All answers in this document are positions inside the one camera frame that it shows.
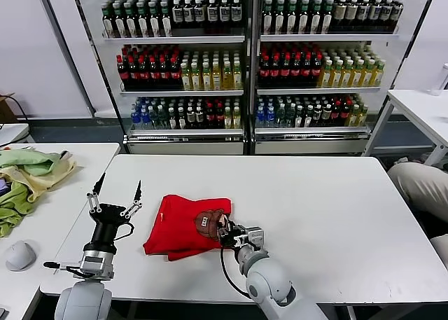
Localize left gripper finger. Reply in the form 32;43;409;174
86;172;106;215
120;179;144;218

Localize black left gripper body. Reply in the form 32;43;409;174
83;203;131;253

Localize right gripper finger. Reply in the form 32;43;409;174
220;217;242;232
218;230;236;246

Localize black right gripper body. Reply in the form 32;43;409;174
231;225;249;250

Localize red garment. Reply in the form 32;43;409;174
142;194;235;261

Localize cream yellow garment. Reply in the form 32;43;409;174
0;153;77;204

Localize light green garment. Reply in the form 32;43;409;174
0;148;61;177

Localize grey drinks shelf unit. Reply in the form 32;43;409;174
72;0;255;156
251;0;440;156

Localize olive green towel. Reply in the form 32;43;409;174
0;181;36;239

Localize white metal shelf board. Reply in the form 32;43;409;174
127;127;245;141
260;33;400;43
257;85;382;95
253;125;372;141
119;88;244;97
102;34;246;45

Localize grey computer mouse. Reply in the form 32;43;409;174
5;239;38;272

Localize white plastic box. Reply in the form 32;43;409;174
0;123;29;148

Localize brown cardboard box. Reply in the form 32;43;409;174
0;93;18;125

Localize grey diagonal pole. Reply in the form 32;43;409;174
34;0;98;117

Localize green cap tea bottle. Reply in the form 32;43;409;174
101;3;114;38
136;3;149;38
160;3;173;38
286;0;298;35
310;0;323;35
321;0;334;35
125;3;137;38
261;0;274;35
148;3;161;38
297;0;311;35
113;3;126;38
273;0;286;35

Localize beige trousered leg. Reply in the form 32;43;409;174
386;160;448;225

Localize dark bottle blue white label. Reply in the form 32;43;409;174
171;0;185;29
219;0;232;29
206;0;220;29
183;0;196;29
194;0;207;29
230;0;243;29

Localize white side table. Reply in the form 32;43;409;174
362;88;448;167

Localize dark bottle beige label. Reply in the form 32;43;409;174
357;0;370;32
380;0;393;32
332;0;346;32
369;0;382;32
391;0;403;32
344;0;357;32

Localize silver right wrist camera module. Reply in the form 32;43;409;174
240;225;266;253

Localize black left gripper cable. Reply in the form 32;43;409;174
115;223;136;240

